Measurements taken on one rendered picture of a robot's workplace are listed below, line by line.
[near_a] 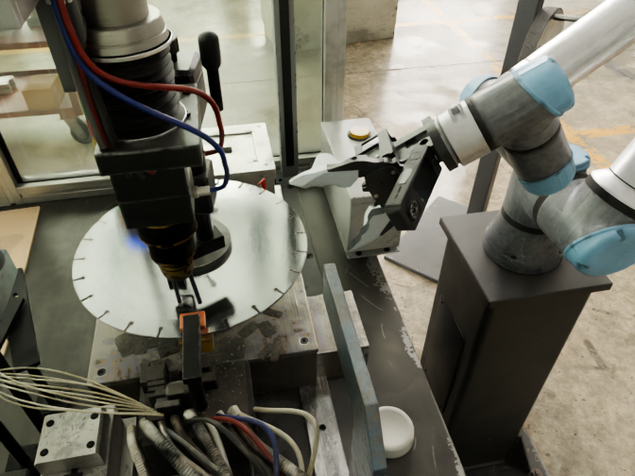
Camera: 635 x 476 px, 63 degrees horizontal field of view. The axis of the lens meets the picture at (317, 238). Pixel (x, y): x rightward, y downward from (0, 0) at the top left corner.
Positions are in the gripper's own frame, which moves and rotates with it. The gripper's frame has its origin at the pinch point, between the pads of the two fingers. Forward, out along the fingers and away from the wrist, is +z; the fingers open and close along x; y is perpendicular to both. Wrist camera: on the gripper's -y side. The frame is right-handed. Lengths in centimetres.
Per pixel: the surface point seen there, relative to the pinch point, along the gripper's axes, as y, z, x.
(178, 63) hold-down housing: -7.4, -3.2, 29.6
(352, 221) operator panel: 17.6, 2.3, -16.0
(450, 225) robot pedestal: 26.9, -10.7, -36.1
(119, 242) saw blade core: 1.5, 26.3, 13.0
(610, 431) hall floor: 18, -18, -131
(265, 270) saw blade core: -5.3, 8.6, 1.0
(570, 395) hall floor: 30, -12, -127
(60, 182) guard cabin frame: 40, 57, 14
